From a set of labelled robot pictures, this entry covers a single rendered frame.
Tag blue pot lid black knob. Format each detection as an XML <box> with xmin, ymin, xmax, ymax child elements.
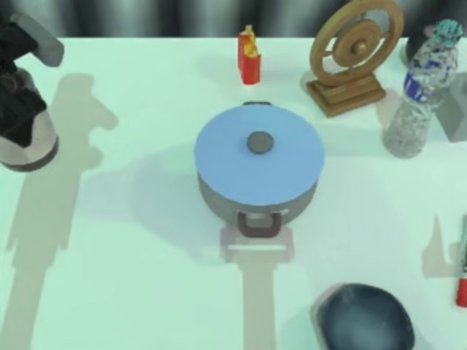
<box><xmin>194</xmin><ymin>104</ymin><xmax>327</xmax><ymax>207</ymax></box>

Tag red object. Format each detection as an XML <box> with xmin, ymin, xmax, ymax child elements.
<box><xmin>454</xmin><ymin>214</ymin><xmax>467</xmax><ymax>308</ymax></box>

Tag red french fries box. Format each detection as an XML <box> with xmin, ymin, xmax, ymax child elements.
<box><xmin>237</xmin><ymin>24</ymin><xmax>263</xmax><ymax>86</ymax></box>

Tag wooden wheel ornament on stand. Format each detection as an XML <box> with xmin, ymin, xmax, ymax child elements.
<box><xmin>305</xmin><ymin>0</ymin><xmax>406</xmax><ymax>118</ymax></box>

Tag clear plastic water bottle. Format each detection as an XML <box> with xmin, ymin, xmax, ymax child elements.
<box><xmin>382</xmin><ymin>20</ymin><xmax>462</xmax><ymax>160</ymax></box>

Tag black bowl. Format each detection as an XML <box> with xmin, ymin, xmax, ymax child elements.
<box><xmin>309</xmin><ymin>282</ymin><xmax>417</xmax><ymax>350</ymax></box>

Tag grey block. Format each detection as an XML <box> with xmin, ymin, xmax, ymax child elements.
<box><xmin>435</xmin><ymin>72</ymin><xmax>467</xmax><ymax>143</ymax></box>

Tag grey cooking pot brown handles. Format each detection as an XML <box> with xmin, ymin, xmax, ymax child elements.
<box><xmin>196</xmin><ymin>101</ymin><xmax>319</xmax><ymax>240</ymax></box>

